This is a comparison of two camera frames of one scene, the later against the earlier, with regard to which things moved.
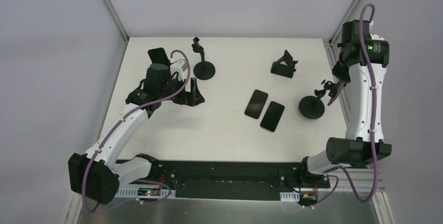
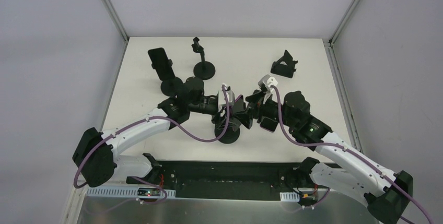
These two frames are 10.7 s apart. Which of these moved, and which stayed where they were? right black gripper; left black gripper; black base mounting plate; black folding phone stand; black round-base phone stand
Moved: right black gripper; left black gripper
Stayed: black folding phone stand; black round-base phone stand; black base mounting plate
